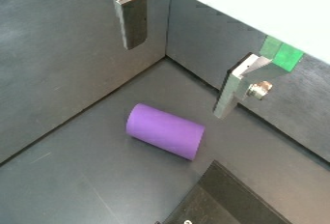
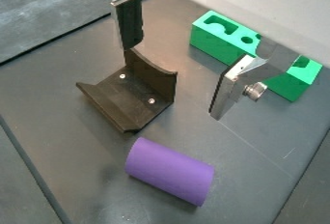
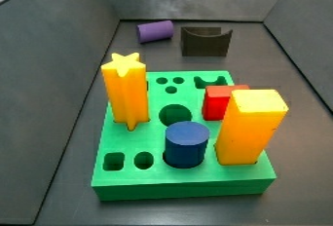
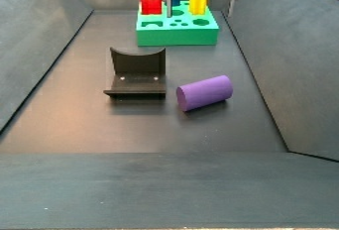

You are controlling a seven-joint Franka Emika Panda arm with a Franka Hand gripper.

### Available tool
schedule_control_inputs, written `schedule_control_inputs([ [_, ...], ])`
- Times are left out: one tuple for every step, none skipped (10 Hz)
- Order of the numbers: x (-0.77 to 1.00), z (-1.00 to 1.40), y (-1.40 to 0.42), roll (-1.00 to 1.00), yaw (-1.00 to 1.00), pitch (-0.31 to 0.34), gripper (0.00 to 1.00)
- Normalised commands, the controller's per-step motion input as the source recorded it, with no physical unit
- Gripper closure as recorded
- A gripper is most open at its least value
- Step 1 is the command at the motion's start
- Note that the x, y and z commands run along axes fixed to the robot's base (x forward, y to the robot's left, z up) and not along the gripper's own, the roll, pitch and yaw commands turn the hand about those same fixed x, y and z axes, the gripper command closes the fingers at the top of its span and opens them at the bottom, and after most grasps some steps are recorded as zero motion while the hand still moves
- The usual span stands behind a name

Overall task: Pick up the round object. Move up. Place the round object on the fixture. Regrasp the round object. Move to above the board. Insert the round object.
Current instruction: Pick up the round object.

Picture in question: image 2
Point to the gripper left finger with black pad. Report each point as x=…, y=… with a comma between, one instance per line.
x=128, y=15

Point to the green shape sorter base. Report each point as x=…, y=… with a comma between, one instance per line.
x=224, y=39

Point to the black curved cradle stand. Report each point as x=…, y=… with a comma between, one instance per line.
x=135, y=94

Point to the purple cylinder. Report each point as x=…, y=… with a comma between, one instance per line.
x=171, y=171

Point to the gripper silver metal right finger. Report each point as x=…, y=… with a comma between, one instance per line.
x=242, y=79

